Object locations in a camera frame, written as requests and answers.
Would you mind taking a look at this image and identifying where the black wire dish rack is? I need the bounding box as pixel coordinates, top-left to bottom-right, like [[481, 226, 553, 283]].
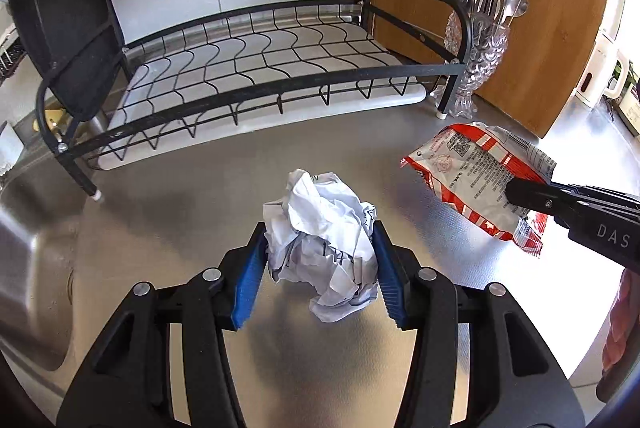
[[36, 0, 473, 201]]

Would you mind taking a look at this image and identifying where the clear crystal utensil holder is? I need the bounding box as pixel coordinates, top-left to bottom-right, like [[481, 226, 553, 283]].
[[431, 10, 510, 118]]

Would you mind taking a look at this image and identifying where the person's right hand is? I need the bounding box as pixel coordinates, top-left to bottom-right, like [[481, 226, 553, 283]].
[[601, 269, 640, 381]]

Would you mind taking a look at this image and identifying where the black rack side basket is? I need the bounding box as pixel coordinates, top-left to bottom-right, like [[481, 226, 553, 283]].
[[5, 0, 124, 120]]

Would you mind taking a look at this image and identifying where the white cloth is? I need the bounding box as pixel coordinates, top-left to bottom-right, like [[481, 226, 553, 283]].
[[0, 123, 24, 177]]

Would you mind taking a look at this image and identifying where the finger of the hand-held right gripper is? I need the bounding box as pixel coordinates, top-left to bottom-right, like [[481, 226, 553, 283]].
[[504, 177, 640, 229]]

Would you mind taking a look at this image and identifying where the red and white snack packet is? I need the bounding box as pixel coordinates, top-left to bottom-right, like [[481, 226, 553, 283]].
[[400, 122, 557, 259]]

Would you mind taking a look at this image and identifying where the small metal spoon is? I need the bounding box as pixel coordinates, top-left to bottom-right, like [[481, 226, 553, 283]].
[[501, 0, 530, 28]]

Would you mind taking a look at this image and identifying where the white electric kettle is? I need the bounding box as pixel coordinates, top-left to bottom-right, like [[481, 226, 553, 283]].
[[574, 30, 629, 110]]

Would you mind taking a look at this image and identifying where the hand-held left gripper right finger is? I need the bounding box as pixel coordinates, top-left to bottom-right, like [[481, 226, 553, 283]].
[[372, 220, 586, 428]]

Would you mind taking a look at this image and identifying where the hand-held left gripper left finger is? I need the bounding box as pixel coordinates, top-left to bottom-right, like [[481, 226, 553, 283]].
[[55, 220, 271, 428]]

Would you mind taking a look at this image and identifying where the wooden cutting board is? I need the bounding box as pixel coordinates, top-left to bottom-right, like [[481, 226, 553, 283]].
[[372, 0, 614, 139]]

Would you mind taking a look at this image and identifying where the gold sink strainer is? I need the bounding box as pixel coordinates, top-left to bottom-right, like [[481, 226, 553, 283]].
[[44, 108, 69, 135]]

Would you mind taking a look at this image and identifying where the stainless steel sink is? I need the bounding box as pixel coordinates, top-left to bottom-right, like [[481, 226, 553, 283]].
[[0, 108, 117, 375]]

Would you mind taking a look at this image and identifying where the white drip tray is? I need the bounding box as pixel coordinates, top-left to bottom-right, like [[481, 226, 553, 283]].
[[97, 20, 427, 169]]

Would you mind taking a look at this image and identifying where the white paper ball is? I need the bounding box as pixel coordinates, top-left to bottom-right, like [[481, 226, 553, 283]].
[[262, 168, 379, 323]]

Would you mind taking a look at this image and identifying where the metal fork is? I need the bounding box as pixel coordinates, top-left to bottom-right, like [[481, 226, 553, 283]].
[[474, 0, 502, 23]]

